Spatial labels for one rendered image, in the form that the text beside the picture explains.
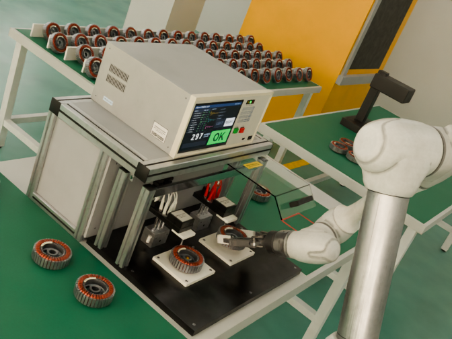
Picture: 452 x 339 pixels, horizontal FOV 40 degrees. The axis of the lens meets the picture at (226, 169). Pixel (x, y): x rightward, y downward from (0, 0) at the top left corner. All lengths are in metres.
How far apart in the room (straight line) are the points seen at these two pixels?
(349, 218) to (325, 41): 3.63
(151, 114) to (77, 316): 0.63
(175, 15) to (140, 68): 4.00
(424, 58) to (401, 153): 5.71
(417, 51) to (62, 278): 5.81
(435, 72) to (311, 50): 1.94
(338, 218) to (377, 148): 0.62
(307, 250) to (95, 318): 0.66
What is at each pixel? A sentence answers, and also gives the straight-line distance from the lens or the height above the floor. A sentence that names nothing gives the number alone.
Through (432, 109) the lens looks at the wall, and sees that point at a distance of 7.11.
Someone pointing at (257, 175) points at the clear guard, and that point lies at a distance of 2.09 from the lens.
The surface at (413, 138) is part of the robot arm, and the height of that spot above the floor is 1.53.
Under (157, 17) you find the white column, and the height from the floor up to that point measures 0.56.
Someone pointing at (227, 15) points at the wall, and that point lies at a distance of 8.31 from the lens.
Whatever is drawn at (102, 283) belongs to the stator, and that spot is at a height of 0.78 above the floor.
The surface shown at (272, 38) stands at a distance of 5.76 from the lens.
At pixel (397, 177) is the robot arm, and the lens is 1.46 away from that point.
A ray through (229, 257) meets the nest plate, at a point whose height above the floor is 0.78.
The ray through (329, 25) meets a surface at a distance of 5.50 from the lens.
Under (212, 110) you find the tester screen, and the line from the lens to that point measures 1.87.
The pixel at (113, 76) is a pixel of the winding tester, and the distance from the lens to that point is 1.99.
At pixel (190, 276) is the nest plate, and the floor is 0.78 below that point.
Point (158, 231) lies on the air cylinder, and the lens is 2.03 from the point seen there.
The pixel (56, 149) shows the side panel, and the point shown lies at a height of 0.96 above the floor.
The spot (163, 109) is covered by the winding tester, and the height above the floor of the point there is 1.23.
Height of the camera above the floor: 1.88
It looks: 23 degrees down
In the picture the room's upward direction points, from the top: 23 degrees clockwise
